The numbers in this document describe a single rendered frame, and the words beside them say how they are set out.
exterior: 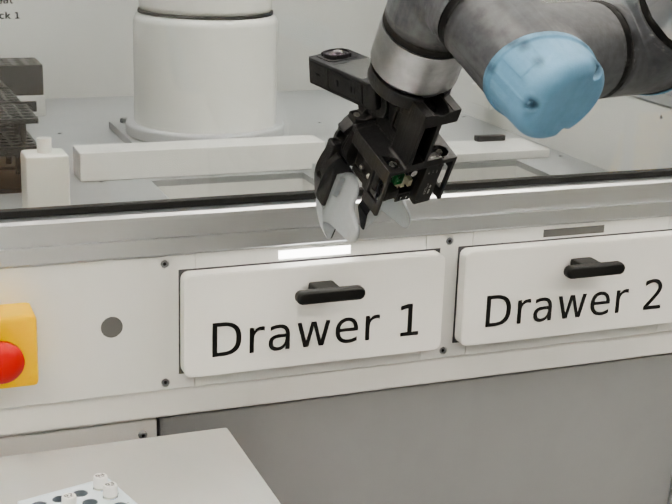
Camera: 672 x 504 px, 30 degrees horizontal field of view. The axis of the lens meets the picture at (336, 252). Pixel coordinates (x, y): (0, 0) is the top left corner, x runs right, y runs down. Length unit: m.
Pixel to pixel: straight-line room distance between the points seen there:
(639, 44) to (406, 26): 0.18
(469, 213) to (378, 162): 0.35
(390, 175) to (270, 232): 0.27
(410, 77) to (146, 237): 0.37
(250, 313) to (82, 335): 0.17
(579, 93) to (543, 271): 0.54
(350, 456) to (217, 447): 0.21
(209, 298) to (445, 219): 0.28
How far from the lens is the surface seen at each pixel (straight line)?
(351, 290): 1.28
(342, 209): 1.13
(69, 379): 1.29
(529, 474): 1.56
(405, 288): 1.35
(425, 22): 0.97
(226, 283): 1.27
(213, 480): 1.22
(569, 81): 0.89
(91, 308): 1.27
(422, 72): 1.00
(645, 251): 1.49
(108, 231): 1.24
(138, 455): 1.27
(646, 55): 0.98
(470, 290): 1.39
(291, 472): 1.42
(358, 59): 1.13
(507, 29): 0.91
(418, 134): 1.02
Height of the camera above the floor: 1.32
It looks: 17 degrees down
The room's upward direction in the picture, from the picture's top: 2 degrees clockwise
